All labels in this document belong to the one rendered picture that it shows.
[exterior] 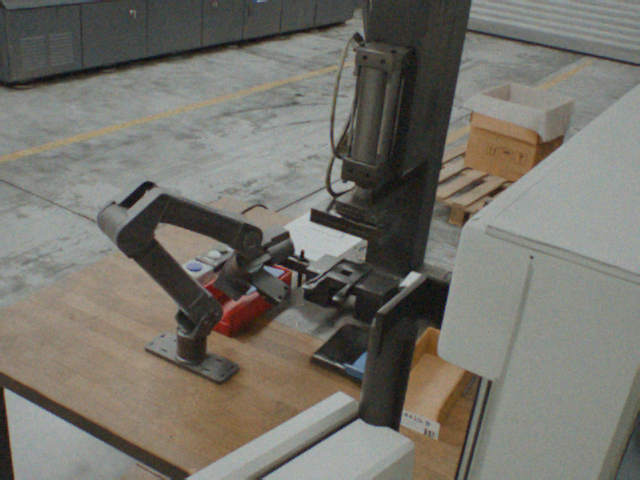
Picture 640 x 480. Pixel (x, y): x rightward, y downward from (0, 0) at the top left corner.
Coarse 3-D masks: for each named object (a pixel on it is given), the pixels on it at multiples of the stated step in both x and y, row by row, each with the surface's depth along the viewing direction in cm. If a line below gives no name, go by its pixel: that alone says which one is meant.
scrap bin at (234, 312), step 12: (288, 276) 174; (228, 300) 171; (240, 300) 171; (252, 300) 162; (264, 300) 167; (228, 312) 166; (240, 312) 158; (252, 312) 163; (216, 324) 159; (228, 324) 157; (240, 324) 160; (228, 336) 158
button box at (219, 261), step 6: (258, 204) 223; (246, 210) 216; (216, 246) 189; (228, 246) 190; (204, 252) 185; (228, 252) 187; (198, 258) 182; (204, 258) 183; (210, 258) 183; (216, 258) 183; (222, 258) 183; (228, 258) 184; (210, 264) 181; (216, 264) 180; (222, 264) 182; (216, 270) 181
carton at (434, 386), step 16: (432, 336) 157; (416, 352) 153; (432, 352) 159; (416, 368) 154; (432, 368) 155; (448, 368) 155; (416, 384) 149; (432, 384) 150; (448, 384) 150; (464, 384) 148; (416, 400) 145; (432, 400) 145; (448, 400) 138; (416, 416) 136; (432, 416) 141; (432, 432) 135
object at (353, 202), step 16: (352, 192) 164; (368, 192) 161; (384, 192) 169; (400, 192) 171; (320, 208) 165; (336, 208) 160; (352, 208) 158; (368, 208) 157; (320, 224) 165; (336, 224) 163; (352, 224) 161; (368, 224) 160; (384, 224) 161; (368, 240) 160; (384, 240) 161
